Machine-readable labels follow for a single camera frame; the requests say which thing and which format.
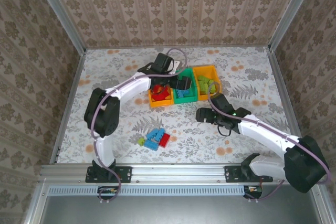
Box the aluminium rear rail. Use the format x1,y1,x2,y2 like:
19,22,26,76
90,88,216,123
84,45,270,50

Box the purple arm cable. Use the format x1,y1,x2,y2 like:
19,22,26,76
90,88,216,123
206,82,330,204
90,47,188,204

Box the aluminium side rail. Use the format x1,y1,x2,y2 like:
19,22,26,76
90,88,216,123
49,49,88,165
264,47,311,164

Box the slotted cable duct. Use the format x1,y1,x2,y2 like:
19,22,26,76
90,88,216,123
48,185,246,196

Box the aluminium frame post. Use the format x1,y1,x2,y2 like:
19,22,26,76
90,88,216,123
30,0,88,52
268,0,320,51

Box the large green lego brick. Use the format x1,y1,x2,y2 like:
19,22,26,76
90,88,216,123
204,77,220,88

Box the orange plastic bin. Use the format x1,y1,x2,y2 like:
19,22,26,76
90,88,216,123
148,83,174,108
192,64,224,102

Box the grey metal sheet panel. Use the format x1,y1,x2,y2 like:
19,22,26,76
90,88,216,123
39,184,325,224

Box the small wired connector board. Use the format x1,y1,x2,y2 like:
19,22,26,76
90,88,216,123
98,186,119,195
244,185,264,195

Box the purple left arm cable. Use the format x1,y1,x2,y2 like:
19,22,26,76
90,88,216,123
90,47,188,204

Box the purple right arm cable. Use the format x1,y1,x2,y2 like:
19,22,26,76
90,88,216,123
206,82,330,204

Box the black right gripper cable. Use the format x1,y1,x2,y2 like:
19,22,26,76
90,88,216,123
217,123,234,137

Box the floral patterned table cover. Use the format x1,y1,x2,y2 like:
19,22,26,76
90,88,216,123
56,47,302,166

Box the green plastic bin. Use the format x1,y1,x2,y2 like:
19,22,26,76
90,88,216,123
171,67,200,104

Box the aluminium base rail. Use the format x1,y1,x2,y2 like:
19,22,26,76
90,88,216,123
39,163,320,184

